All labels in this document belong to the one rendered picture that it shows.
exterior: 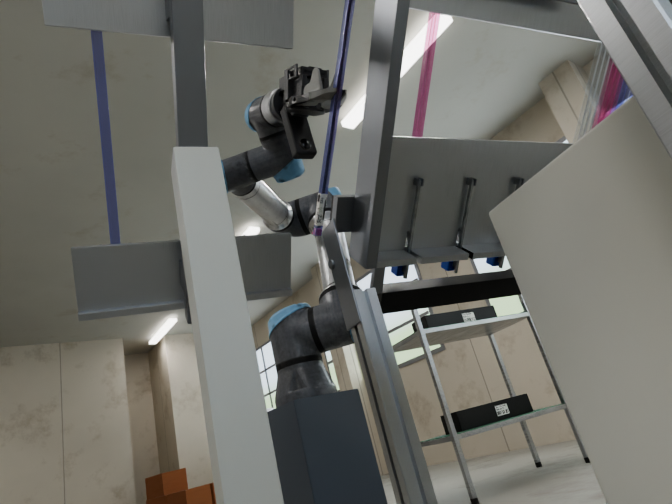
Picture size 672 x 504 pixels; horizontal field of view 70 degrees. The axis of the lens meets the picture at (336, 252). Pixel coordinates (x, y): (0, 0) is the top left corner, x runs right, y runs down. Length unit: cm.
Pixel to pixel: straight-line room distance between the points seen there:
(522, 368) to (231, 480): 475
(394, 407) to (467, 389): 496
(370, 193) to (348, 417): 59
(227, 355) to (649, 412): 40
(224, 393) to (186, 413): 846
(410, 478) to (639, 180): 46
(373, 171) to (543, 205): 32
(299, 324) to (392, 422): 54
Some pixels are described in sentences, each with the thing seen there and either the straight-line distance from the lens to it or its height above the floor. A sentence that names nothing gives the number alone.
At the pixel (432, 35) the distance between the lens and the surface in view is 81.
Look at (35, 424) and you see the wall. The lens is 858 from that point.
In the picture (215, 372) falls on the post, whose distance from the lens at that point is 56.
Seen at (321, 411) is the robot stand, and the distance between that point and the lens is 112.
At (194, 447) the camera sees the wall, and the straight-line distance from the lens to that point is 898.
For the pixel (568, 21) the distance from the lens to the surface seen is 98.
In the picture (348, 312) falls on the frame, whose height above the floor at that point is 61.
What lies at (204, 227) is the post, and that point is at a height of 72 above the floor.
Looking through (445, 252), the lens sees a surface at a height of 69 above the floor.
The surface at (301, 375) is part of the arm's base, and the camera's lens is 116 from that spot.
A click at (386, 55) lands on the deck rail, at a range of 72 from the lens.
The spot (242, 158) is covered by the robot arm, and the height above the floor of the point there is 108.
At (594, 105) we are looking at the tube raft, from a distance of 108.
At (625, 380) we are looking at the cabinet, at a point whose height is 43.
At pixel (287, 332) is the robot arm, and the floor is 71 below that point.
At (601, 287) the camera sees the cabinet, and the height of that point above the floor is 50.
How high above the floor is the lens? 43
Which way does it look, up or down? 22 degrees up
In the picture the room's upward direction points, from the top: 15 degrees counter-clockwise
